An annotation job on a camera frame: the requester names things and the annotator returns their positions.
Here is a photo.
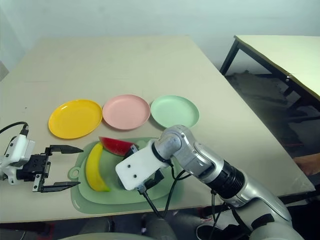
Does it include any yellow toy banana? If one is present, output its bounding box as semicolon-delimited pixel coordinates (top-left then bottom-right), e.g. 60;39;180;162
85;142;112;193

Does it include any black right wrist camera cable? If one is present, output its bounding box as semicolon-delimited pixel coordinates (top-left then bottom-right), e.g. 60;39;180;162
136;163;193;221

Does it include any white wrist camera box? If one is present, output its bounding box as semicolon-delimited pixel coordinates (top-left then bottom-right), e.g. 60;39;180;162
115;144;169;191
0;134;36;186

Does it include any mint green plate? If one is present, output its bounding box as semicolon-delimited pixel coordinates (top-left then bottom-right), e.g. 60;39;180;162
150;94;200;130

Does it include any yellow plate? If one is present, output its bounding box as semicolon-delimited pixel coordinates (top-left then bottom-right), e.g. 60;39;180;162
48;99;103;140

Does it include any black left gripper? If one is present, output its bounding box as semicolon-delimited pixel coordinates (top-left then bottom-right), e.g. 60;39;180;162
16;144;84;193

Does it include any grey robot left leg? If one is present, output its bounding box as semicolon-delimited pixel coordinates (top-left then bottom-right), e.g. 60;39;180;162
79;217;111;235

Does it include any bystander bare hand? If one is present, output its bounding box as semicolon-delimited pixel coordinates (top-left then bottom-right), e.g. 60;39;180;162
294;153;320;176

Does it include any grey robot leg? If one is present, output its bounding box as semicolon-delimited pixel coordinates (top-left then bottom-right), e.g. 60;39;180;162
144;216;177;240
79;217;111;235

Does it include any black table frame bar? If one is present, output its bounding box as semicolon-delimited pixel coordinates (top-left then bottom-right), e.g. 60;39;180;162
281;188;317;205

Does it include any black left wrist camera cable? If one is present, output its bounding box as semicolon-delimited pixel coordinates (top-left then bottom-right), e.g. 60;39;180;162
0;121;30;137

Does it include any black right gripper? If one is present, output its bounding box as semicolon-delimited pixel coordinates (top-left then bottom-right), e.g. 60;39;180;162
124;144;165;191

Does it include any green silicone cutting mat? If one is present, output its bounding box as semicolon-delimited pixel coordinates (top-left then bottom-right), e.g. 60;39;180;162
68;136;186;213

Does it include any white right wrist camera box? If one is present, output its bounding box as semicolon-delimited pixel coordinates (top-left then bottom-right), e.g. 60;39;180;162
115;144;169;191

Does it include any pale robot torso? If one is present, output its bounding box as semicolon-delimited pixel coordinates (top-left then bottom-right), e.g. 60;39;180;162
58;232;156;240

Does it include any black white-soled shoe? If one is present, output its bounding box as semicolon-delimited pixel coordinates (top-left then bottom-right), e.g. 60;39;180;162
196;223;227;240

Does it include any black cable along right arm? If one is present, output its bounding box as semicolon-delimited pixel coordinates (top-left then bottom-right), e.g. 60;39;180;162
210;189;251;231

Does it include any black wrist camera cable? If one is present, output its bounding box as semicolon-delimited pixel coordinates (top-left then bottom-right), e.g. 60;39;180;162
0;121;30;137
136;163;193;221

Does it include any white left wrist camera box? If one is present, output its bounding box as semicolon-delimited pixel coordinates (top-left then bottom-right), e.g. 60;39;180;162
0;134;36;186

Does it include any red watermelon slice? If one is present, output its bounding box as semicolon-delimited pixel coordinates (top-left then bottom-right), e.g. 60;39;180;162
98;136;136;157

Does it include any pink plate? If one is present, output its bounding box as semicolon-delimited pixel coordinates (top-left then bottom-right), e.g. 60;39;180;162
102;94;151;131

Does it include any grey robot right leg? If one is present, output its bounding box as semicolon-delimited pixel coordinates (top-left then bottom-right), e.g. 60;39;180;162
144;216;177;240

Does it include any beige table with black legs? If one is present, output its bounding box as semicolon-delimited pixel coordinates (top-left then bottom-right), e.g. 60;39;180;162
219;34;320;118

